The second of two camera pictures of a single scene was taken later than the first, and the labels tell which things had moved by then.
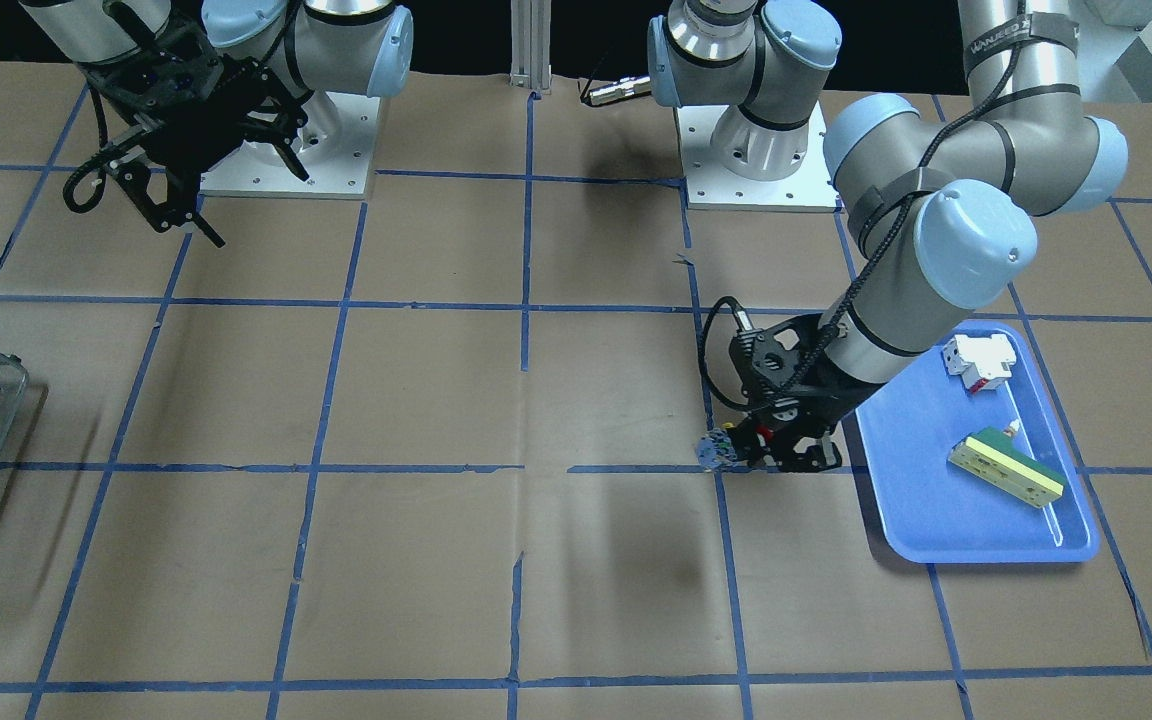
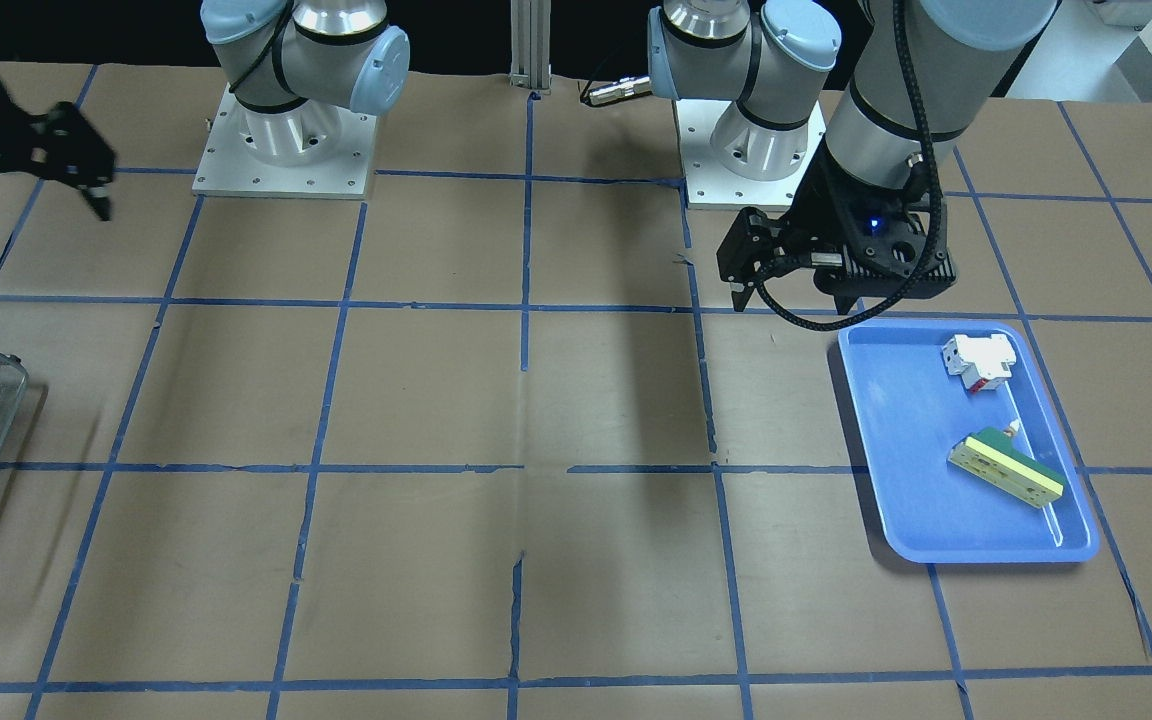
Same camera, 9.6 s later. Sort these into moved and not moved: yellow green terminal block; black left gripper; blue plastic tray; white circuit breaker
Moved: black left gripper
Not moved: blue plastic tray; yellow green terminal block; white circuit breaker
